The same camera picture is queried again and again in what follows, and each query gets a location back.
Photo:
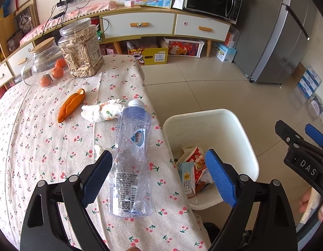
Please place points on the clear plastic bottle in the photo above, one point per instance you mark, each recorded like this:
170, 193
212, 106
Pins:
132, 146

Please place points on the large crumpled printed tissue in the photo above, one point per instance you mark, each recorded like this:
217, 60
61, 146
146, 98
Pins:
104, 111

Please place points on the framed picture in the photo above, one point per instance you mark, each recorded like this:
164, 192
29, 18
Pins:
25, 18

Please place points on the long orange peel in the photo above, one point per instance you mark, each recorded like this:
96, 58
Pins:
70, 106

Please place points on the wooden sideboard with white drawers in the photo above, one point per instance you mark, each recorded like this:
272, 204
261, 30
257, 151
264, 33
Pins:
161, 28

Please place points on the yellow cardboard box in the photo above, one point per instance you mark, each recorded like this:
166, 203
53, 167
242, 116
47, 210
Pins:
151, 55

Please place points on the orange white box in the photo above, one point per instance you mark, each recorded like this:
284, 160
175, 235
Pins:
229, 39

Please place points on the small crumpled tissue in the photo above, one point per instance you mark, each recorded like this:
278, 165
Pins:
98, 151

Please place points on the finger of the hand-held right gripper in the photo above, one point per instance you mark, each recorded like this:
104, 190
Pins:
288, 134
317, 136

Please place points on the grey milk carton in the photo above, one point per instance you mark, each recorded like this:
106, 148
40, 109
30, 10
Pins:
186, 175

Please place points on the grey refrigerator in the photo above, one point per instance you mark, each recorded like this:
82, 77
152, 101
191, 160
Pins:
276, 36

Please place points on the black microwave oven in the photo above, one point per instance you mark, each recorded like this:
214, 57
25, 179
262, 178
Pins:
211, 0

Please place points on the white trash bin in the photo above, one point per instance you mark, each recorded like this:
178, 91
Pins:
216, 130

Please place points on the pink cloth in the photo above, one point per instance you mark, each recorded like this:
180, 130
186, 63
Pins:
80, 9

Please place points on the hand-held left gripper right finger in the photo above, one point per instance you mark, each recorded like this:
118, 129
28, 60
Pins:
220, 177

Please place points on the red snack bag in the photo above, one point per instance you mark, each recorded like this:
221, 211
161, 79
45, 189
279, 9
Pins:
196, 159

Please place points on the blue white carton box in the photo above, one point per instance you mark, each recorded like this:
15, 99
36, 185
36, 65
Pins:
224, 52

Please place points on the cherry print tablecloth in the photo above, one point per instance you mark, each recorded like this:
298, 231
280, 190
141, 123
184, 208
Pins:
33, 136

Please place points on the small pink box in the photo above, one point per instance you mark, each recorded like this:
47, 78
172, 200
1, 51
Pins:
129, 3

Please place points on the glass teapot with wooden lid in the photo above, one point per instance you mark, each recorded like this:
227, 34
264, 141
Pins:
43, 60

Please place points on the white box with red print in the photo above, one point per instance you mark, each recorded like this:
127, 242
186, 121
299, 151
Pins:
183, 48

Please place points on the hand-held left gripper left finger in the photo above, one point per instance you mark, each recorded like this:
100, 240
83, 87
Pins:
97, 180

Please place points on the person's right hand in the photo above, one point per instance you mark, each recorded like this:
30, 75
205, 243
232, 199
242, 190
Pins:
305, 200

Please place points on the blue white carton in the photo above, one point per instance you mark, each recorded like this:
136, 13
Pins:
313, 75
306, 89

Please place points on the plastic jar of seeds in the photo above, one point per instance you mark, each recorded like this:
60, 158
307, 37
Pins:
80, 55

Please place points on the large curled orange peel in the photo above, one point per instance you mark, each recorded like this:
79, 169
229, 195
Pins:
202, 187

